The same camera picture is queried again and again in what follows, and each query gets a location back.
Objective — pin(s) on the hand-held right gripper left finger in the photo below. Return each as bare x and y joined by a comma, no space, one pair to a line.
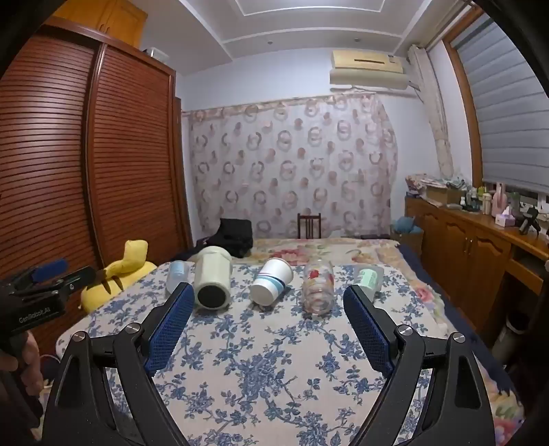
170,328

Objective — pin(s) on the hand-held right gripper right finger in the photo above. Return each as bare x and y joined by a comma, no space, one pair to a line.
366,328

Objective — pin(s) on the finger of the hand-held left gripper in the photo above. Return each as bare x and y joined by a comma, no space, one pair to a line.
73,281
48,270

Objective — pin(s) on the clear green-label cup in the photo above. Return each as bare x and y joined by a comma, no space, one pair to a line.
369,278

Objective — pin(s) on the small clear plastic cup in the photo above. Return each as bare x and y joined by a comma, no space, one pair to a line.
176,274

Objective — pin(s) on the clear red-printed glass cup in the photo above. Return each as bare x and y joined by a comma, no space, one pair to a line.
318,283

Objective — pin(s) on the cream tumbler cup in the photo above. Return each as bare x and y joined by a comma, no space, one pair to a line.
212,270

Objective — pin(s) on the white blue-striped paper cup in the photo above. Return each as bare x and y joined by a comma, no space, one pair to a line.
271,278

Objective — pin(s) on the person's left hand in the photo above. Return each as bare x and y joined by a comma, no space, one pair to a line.
31,358

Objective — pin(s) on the yellow plush toy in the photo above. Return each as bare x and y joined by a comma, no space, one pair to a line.
128,258

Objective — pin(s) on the flowered bedsheet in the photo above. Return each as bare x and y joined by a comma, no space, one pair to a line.
429,296

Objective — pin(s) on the blue floral blanket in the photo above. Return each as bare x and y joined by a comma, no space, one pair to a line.
257,377

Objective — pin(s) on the blue plush toy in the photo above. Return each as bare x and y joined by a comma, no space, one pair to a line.
406,225

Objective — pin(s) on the brown slatted wardrobe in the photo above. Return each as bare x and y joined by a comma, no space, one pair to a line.
85,163

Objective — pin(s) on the black bag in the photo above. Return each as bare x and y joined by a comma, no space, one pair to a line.
235,233

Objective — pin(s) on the dark wooden chair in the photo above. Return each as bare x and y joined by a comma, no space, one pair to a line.
309,225

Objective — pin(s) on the wooden sideboard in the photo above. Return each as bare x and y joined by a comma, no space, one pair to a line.
463,253

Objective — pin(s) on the grey waste bin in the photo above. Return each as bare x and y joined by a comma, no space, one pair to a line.
510,332

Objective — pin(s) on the pile of papers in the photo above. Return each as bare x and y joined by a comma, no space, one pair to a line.
429,183

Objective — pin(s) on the white bottle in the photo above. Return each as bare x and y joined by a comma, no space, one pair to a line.
487,203

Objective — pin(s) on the green bottle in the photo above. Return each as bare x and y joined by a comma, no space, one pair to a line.
481,193

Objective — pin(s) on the pink tissue box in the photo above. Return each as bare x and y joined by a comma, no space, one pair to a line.
505,218

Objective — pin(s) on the pink bottle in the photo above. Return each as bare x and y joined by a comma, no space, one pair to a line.
499,199

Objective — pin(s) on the small black tripod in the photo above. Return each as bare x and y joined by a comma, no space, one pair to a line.
528,221

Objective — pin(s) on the cream bunched curtain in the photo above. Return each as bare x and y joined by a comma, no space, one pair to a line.
435,115

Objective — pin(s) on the clear storage box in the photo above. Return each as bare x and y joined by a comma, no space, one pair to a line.
155,53

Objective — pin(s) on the light wooden overhead cabinet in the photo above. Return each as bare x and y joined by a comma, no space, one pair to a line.
103,19

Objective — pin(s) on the cream air conditioner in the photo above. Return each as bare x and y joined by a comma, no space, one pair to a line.
369,70

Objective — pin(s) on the grey window blind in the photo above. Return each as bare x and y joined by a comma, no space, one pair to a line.
506,111

